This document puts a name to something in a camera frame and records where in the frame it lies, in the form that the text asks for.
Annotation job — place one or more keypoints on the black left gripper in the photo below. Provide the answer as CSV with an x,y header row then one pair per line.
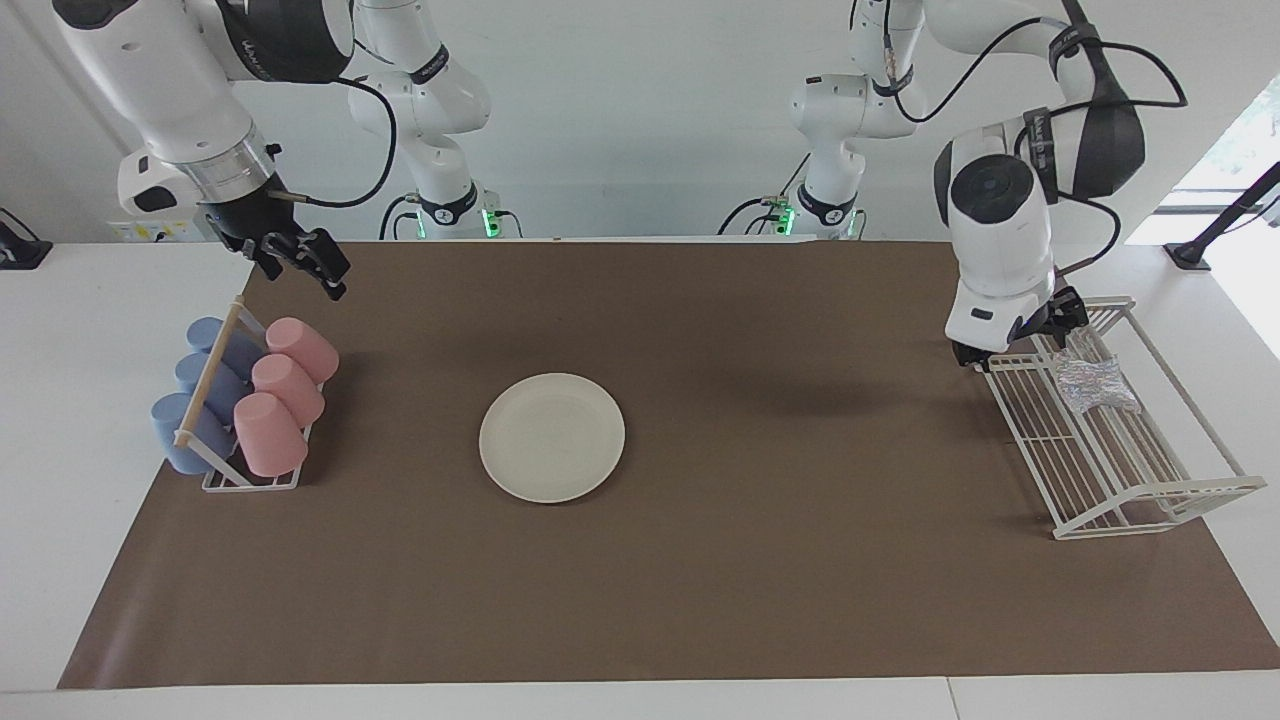
x,y
1038,325

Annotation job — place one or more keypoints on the blue plastic cup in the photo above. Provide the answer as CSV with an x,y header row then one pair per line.
x,y
170,425
205,332
192,372

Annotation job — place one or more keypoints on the brown paper table mat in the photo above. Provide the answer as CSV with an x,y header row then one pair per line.
x,y
750,580

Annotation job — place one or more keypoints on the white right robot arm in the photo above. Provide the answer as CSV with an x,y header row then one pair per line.
x,y
180,90

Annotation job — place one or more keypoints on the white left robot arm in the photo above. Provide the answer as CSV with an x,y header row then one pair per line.
x,y
1000,230

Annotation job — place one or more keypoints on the black pole stand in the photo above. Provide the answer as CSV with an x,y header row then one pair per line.
x,y
1225,215

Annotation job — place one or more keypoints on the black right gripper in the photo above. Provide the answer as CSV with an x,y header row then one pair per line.
x,y
250,225

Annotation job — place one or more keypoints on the white wall outlet box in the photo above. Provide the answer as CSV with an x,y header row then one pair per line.
x,y
140,230

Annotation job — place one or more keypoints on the black clamp mount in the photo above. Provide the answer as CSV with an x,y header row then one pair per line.
x,y
20,250

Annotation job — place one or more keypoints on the cream round plate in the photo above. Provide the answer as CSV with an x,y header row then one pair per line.
x,y
552,438

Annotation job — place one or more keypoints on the pink plastic cup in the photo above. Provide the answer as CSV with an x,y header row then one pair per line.
x,y
270,435
305,348
290,388

